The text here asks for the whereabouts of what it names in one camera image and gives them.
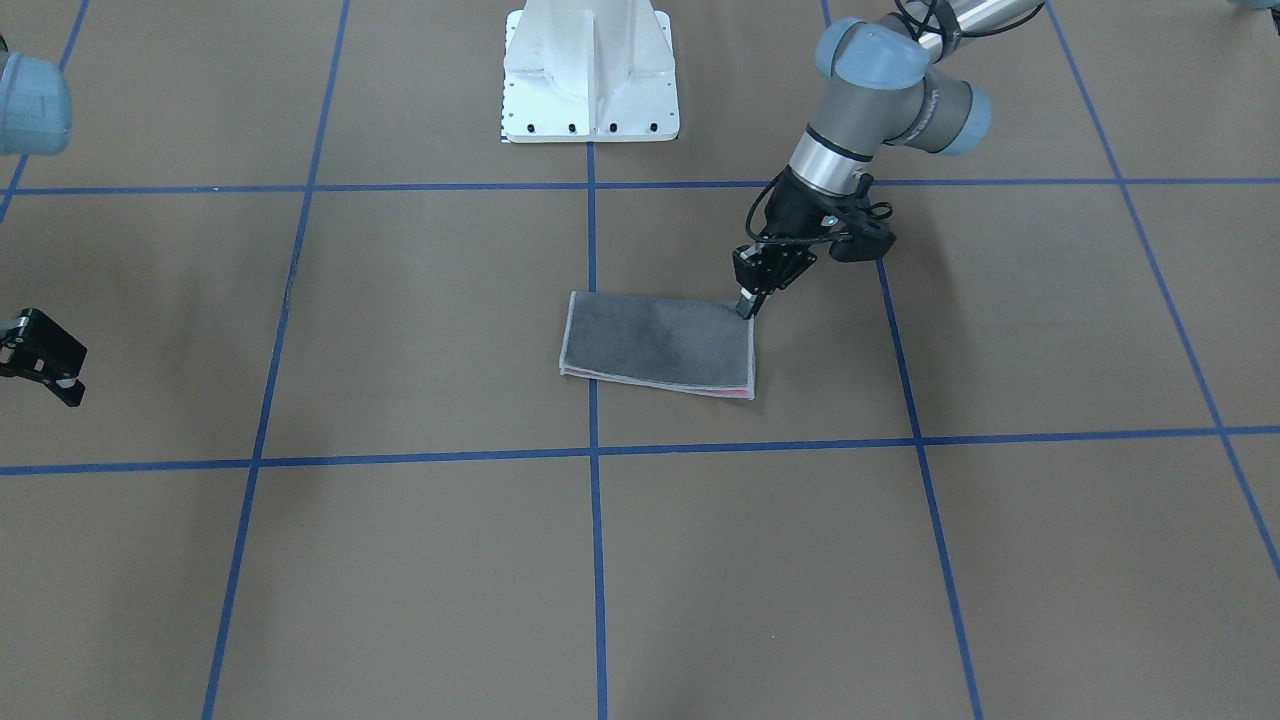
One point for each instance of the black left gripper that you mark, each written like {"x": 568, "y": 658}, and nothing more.
{"x": 800, "y": 212}

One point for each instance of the pink grey towel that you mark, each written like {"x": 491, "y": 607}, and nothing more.
{"x": 685, "y": 346}

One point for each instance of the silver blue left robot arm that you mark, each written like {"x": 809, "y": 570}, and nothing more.
{"x": 883, "y": 89}

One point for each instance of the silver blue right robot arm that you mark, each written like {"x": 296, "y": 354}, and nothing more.
{"x": 36, "y": 110}

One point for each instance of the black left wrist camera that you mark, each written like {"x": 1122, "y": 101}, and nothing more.
{"x": 865, "y": 234}

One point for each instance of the white pedestal column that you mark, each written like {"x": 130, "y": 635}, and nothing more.
{"x": 589, "y": 72}

